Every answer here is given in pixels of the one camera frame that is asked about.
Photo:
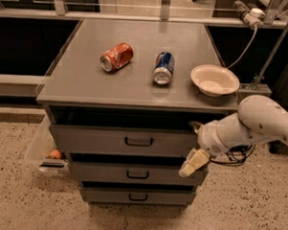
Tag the crushed orange soda can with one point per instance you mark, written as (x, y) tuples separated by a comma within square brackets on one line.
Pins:
[(116, 58)]

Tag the clear plastic storage bin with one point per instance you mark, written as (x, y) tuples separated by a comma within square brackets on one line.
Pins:
[(39, 150)]

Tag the white power strip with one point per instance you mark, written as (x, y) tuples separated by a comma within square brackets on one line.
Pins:
[(250, 17)]

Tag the metal support pole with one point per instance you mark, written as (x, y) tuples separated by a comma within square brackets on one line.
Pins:
[(276, 14)]

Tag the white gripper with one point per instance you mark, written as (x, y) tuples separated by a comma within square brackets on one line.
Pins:
[(207, 138)]

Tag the grey middle drawer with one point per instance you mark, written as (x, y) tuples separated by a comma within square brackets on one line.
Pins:
[(134, 174)]

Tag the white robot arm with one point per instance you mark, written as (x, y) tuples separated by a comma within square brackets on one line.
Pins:
[(257, 120)]

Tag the white paper bowl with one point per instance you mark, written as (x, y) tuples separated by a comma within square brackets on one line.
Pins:
[(214, 80)]

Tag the grey drawer cabinet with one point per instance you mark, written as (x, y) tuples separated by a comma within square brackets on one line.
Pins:
[(80, 93)]

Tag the grey top drawer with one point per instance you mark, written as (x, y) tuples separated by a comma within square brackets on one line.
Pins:
[(122, 141)]

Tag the grey bottom drawer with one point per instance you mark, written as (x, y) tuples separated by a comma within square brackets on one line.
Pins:
[(181, 198)]

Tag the orange fruit in bin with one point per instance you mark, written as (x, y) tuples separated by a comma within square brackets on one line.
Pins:
[(55, 154)]

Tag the grey drawer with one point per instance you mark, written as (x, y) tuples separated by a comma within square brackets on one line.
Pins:
[(181, 198), (122, 141), (134, 174)]

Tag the blue pepsi can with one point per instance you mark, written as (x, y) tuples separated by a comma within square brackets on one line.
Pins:
[(164, 68)]

